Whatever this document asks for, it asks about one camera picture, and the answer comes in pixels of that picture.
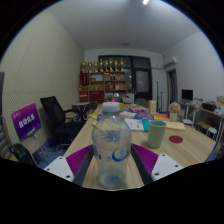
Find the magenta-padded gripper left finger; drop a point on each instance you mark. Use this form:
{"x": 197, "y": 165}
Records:
{"x": 58, "y": 166}

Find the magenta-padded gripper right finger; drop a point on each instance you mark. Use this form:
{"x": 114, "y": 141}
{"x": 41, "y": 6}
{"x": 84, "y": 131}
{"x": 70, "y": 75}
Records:
{"x": 165, "y": 166}

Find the clear plastic water bottle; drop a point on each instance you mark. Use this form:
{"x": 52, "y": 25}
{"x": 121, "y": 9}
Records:
{"x": 111, "y": 146}

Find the flat round red coaster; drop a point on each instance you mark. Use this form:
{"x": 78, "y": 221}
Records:
{"x": 175, "y": 139}

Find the pale green cup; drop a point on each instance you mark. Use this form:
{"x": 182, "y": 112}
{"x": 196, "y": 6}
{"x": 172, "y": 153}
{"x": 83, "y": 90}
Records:
{"x": 156, "y": 133}

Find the pale yellow envelope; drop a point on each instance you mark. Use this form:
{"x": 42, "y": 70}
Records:
{"x": 175, "y": 125}

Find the black office chair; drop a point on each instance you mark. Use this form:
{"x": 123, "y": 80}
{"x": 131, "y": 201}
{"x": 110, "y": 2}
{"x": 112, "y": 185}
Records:
{"x": 58, "y": 120}

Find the orange book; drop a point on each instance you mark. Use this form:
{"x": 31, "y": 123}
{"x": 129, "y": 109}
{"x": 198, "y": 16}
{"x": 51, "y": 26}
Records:
{"x": 161, "y": 116}

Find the white printed booklet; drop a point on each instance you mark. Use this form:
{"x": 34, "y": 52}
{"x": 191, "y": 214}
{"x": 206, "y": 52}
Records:
{"x": 135, "y": 124}

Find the blue colourful book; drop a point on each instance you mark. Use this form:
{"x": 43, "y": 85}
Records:
{"x": 144, "y": 116}

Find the purple sign board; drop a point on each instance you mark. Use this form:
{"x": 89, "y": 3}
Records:
{"x": 25, "y": 121}

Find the white round stool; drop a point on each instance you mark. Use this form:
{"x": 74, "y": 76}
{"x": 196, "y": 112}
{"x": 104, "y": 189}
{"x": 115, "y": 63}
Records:
{"x": 211, "y": 130}

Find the pink flowers in white pot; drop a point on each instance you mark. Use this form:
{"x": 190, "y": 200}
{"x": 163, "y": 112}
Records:
{"x": 174, "y": 108}

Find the striped grey chair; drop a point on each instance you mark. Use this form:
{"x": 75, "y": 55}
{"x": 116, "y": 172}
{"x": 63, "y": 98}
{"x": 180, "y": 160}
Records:
{"x": 4, "y": 140}

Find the small orange standing box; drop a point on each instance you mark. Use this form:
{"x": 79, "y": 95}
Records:
{"x": 152, "y": 106}

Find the pink flat pack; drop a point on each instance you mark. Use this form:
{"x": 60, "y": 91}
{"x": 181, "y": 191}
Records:
{"x": 137, "y": 110}

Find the small white side table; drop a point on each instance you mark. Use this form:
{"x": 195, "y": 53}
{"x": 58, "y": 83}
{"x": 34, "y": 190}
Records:
{"x": 80, "y": 105}

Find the cluttered wooden side desk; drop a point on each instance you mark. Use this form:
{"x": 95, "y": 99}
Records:
{"x": 206, "y": 110}

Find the black tripod stand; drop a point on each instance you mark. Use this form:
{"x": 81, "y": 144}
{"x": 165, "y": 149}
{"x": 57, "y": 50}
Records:
{"x": 157, "y": 96}

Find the black computer monitor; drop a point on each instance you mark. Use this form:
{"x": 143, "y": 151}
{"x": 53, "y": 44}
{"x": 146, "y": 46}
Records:
{"x": 187, "y": 94}

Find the black framed glass door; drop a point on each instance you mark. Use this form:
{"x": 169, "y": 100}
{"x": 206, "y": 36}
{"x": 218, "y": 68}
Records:
{"x": 141, "y": 78}

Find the wooden shelf unit with trophies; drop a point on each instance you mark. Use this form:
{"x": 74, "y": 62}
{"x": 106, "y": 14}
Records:
{"x": 100, "y": 83}

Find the ceiling light tube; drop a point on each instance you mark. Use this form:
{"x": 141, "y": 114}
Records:
{"x": 145, "y": 2}

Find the white wall air conditioner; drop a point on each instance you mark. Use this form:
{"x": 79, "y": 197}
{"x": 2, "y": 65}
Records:
{"x": 170, "y": 60}

